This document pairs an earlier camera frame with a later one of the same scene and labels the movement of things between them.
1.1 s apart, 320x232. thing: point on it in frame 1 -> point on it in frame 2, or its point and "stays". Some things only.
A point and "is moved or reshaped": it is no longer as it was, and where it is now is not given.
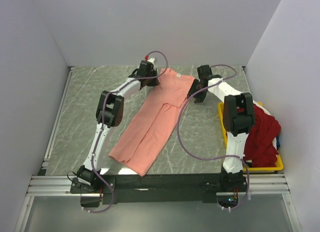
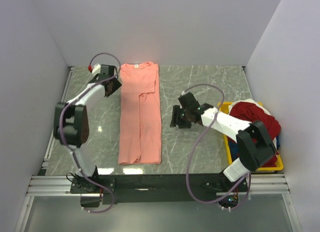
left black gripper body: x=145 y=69 -> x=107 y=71
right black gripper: x=192 y=89 -> x=176 y=109
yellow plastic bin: x=279 y=167 stays
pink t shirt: x=149 y=130 is moved or reshaped
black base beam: x=100 y=190 stays
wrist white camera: x=152 y=60 -> x=96 y=69
